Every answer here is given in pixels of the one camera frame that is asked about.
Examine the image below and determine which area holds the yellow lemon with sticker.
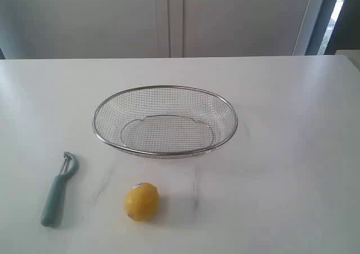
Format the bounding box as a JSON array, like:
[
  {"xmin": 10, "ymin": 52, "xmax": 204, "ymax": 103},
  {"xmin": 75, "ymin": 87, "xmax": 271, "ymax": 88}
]
[{"xmin": 124, "ymin": 182, "xmax": 160, "ymax": 221}]

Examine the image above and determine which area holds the teal handled vegetable peeler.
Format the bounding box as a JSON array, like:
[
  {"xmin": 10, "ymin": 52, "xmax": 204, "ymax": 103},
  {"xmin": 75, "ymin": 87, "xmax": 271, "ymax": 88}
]
[{"xmin": 40, "ymin": 151, "xmax": 79, "ymax": 227}]

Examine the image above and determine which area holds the oval steel mesh basket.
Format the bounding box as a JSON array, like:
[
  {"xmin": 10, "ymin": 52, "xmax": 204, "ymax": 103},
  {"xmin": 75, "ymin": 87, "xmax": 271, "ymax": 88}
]
[{"xmin": 92, "ymin": 85, "xmax": 238, "ymax": 158}]

